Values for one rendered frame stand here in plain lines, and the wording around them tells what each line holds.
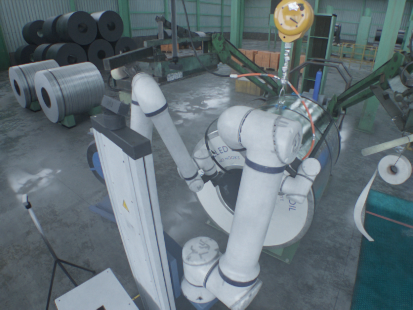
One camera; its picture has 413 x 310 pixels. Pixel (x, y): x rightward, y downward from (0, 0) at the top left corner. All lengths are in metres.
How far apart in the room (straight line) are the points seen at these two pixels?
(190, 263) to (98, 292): 0.68
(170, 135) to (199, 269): 0.61
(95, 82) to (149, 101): 5.23
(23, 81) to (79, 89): 2.39
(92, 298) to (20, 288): 1.51
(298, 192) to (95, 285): 1.19
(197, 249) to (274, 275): 1.61
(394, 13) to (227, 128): 5.62
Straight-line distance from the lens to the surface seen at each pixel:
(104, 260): 2.75
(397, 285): 2.99
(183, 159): 1.24
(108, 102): 0.81
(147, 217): 0.83
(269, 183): 0.68
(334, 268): 2.79
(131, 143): 0.69
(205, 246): 1.03
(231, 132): 0.69
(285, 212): 2.02
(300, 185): 1.17
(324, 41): 8.00
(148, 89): 1.09
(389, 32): 6.10
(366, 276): 2.88
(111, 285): 1.52
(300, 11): 1.38
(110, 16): 14.10
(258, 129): 0.64
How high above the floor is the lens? 2.08
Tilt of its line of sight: 29 degrees down
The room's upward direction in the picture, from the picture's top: straight up
